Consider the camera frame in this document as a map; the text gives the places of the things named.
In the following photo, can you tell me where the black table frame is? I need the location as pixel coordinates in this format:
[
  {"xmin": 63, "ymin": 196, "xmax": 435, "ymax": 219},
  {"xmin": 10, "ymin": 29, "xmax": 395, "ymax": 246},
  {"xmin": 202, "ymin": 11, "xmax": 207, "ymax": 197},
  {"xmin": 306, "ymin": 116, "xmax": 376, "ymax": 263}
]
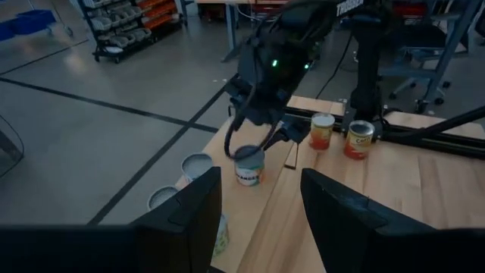
[{"xmin": 282, "ymin": 105, "xmax": 485, "ymax": 160}]

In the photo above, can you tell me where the oranges tin can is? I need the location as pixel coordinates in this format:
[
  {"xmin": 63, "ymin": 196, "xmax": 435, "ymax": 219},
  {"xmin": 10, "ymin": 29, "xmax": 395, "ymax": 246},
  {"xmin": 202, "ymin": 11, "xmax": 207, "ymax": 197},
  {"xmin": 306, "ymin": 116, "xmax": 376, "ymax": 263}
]
[{"xmin": 233, "ymin": 144, "xmax": 266, "ymax": 187}]

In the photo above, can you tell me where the grey table leg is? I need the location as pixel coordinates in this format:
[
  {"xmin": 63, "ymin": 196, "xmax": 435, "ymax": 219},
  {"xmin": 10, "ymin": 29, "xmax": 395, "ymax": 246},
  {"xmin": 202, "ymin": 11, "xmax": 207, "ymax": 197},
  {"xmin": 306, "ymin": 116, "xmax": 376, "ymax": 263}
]
[{"xmin": 221, "ymin": 0, "xmax": 246, "ymax": 64}]

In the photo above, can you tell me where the pink teal tin can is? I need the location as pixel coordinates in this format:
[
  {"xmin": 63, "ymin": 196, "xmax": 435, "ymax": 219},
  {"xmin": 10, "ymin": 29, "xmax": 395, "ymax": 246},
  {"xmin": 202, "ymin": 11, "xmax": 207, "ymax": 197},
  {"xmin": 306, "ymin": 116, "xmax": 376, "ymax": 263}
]
[{"xmin": 146, "ymin": 184, "xmax": 181, "ymax": 212}]

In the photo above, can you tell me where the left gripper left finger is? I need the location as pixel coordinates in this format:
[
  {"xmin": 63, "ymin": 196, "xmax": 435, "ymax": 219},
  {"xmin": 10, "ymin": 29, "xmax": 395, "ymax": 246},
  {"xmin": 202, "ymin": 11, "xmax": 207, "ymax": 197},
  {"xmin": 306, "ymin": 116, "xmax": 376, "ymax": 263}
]
[{"xmin": 130, "ymin": 166, "xmax": 223, "ymax": 273}]

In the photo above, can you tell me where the blue plastic crate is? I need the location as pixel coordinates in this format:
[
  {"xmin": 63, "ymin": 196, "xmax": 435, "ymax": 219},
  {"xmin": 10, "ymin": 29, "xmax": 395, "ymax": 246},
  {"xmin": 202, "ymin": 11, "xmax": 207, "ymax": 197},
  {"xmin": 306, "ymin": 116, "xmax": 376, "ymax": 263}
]
[{"xmin": 0, "ymin": 9, "xmax": 58, "ymax": 42}]

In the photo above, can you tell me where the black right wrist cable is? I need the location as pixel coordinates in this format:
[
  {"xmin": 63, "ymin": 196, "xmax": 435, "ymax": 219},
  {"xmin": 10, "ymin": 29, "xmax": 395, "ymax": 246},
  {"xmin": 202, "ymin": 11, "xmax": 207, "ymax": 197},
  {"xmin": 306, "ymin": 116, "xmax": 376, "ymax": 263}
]
[{"xmin": 223, "ymin": 85, "xmax": 282, "ymax": 161}]

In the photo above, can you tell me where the grey metal frame post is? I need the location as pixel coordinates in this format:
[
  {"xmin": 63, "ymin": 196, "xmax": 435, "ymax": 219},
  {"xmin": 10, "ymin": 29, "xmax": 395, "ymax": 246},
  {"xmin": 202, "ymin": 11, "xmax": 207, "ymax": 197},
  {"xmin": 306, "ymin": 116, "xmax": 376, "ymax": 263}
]
[{"xmin": 424, "ymin": 0, "xmax": 485, "ymax": 111}]

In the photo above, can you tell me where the orange red tin can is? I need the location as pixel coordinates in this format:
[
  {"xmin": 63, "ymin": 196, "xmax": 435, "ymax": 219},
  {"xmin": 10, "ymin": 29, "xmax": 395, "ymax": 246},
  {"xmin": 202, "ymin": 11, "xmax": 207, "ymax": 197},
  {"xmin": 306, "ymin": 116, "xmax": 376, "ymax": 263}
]
[{"xmin": 308, "ymin": 111, "xmax": 336, "ymax": 151}]

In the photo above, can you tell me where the pale labelled tin can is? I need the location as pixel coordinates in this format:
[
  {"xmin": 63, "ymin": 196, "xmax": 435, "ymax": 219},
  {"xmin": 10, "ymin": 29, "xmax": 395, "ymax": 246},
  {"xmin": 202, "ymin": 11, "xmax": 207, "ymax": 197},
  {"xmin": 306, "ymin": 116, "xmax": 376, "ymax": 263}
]
[{"xmin": 180, "ymin": 152, "xmax": 214, "ymax": 186}]

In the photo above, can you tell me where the office chair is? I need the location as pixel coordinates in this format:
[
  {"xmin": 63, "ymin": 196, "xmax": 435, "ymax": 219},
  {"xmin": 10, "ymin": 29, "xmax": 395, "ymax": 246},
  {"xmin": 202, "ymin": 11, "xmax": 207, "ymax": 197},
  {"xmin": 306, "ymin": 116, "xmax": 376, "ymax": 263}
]
[{"xmin": 378, "ymin": 22, "xmax": 454, "ymax": 111}]

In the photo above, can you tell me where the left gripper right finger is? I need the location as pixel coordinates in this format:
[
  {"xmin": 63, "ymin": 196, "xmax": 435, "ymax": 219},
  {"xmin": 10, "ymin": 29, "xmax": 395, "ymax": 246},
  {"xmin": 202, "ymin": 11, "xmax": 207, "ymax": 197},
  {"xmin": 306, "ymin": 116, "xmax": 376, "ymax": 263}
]
[{"xmin": 301, "ymin": 168, "xmax": 435, "ymax": 273}]

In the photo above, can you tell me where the strawberry tin can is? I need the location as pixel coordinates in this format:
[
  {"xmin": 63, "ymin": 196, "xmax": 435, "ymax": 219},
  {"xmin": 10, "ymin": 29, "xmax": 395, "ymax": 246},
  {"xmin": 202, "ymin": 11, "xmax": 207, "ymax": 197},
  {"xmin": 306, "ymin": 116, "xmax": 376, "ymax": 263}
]
[{"xmin": 211, "ymin": 212, "xmax": 230, "ymax": 259}]

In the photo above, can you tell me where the corn tin can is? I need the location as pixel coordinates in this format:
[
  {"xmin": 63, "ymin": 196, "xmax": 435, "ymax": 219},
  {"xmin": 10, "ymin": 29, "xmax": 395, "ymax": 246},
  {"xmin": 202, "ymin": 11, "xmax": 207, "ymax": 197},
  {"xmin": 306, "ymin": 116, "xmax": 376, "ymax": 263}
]
[{"xmin": 343, "ymin": 119, "xmax": 376, "ymax": 161}]

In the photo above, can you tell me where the shelving cart with bins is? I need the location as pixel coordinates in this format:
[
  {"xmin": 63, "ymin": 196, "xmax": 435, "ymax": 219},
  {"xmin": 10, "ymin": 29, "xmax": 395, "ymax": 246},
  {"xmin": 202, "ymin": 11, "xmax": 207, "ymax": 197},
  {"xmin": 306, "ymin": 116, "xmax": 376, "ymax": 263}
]
[{"xmin": 77, "ymin": 0, "xmax": 183, "ymax": 64}]

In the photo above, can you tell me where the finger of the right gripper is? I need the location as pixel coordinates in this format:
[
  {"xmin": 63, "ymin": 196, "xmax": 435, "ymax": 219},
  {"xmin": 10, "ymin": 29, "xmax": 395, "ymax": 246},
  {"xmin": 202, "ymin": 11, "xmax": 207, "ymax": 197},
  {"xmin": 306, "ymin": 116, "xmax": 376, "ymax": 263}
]
[{"xmin": 263, "ymin": 127, "xmax": 305, "ymax": 152}]

